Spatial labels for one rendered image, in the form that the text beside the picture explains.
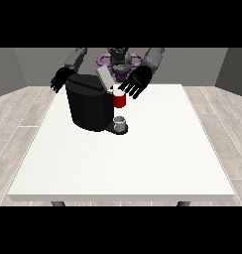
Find black coffee machine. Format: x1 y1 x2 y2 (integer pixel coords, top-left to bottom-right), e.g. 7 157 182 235
64 73 130 136

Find grey robot trunk purple rings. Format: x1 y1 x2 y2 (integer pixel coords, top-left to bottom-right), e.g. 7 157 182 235
96 48 142 82

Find red pod holder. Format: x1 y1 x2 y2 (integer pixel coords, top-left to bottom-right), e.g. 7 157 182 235
112 90 127 109

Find pale grey machine lid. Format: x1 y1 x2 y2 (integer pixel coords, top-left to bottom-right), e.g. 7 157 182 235
95 64 115 90

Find small grey cup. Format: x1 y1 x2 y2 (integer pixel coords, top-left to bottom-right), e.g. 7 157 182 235
113 115 128 132

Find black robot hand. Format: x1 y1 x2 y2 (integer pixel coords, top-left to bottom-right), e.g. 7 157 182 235
50 66 77 94
117 64 154 100

